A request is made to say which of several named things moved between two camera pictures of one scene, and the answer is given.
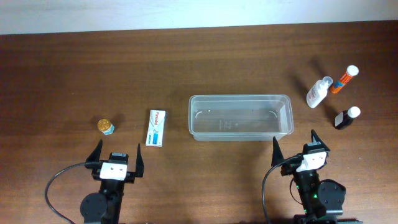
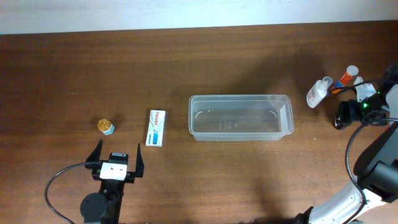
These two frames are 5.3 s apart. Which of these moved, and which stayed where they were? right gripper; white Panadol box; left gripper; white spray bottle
Moved: right gripper
Stayed: left gripper; white Panadol box; white spray bottle
